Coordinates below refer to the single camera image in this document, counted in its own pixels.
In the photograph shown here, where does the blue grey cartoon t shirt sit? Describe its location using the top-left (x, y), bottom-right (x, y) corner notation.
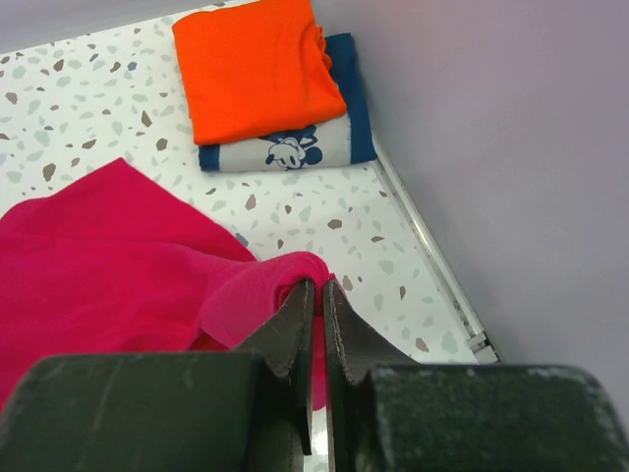
top-left (199, 32), bottom-right (377, 173)

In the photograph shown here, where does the pink t shirt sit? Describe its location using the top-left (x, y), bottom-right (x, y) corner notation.
top-left (1, 159), bottom-right (332, 398)

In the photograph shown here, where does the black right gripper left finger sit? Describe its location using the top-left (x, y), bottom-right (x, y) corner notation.
top-left (1, 280), bottom-right (315, 471)

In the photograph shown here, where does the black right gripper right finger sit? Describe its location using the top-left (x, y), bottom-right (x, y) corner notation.
top-left (323, 281), bottom-right (628, 471)

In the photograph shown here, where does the orange folded t shirt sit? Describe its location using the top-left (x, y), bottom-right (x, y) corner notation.
top-left (172, 1), bottom-right (346, 146)

